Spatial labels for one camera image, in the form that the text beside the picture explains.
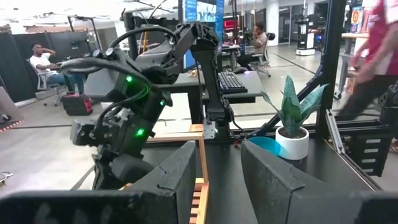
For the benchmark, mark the black vertical frame post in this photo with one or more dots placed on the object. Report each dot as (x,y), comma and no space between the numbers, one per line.
(332,62)

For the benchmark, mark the monitor with blue screen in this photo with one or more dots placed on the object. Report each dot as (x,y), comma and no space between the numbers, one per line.
(202,11)

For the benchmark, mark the grey office chair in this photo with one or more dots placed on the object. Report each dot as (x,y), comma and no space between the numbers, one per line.
(43,84)

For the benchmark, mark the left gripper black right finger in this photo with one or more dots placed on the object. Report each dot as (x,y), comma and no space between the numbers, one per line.
(273,193)

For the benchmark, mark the blue plastic bowl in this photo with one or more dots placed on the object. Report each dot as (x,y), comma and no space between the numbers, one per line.
(264,144)

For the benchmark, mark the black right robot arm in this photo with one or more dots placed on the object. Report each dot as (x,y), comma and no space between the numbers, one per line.
(211,77)

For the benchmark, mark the red and black toolbox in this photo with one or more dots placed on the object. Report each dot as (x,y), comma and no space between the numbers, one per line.
(76,104)

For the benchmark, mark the black computer mouse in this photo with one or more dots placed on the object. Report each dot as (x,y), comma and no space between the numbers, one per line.
(240,70)

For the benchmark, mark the snake plant in white pot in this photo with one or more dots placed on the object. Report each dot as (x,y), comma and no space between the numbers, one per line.
(292,143)

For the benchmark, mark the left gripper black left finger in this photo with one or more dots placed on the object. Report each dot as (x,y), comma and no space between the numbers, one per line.
(155,199)

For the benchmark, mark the seated person in white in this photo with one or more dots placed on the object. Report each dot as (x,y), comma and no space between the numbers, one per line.
(43,63)

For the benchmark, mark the slatted wooden shelf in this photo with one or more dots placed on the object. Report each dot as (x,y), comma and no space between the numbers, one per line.
(203,199)

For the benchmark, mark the black computer keyboard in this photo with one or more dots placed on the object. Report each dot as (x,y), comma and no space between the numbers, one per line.
(231,82)

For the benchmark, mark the dark grey office desk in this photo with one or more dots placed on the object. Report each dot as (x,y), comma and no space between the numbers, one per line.
(252,81)

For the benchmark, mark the black office chair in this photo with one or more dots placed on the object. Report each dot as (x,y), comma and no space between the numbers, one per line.
(264,59)

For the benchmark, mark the walking person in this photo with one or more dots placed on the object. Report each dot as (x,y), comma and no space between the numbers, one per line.
(379,46)

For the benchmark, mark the seated person at desk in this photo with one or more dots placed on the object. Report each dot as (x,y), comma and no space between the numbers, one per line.
(259,40)

